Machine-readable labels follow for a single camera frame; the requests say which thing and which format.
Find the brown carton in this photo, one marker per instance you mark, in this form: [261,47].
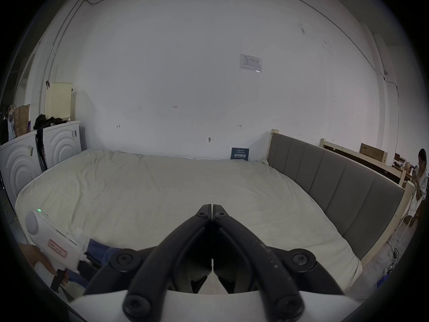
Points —
[372,152]

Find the cream laundry basket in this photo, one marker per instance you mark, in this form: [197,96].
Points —
[59,101]

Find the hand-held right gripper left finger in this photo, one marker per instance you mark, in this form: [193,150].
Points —
[181,243]

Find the grey padded headboard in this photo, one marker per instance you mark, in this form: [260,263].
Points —
[342,186]

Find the black garment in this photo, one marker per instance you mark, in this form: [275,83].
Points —
[45,122]

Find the person's left hand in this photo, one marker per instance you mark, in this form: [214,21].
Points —
[35,255]

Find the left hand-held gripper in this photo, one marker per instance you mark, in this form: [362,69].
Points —
[63,243]

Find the bed with beige sheet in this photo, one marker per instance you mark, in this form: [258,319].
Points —
[187,186]

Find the white paper notice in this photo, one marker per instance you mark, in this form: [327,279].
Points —
[250,62]

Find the small dark blue sign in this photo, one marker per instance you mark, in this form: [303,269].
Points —
[240,154]

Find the brown paper bag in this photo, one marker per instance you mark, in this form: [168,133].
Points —
[22,119]

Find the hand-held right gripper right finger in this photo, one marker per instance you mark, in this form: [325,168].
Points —
[248,247]

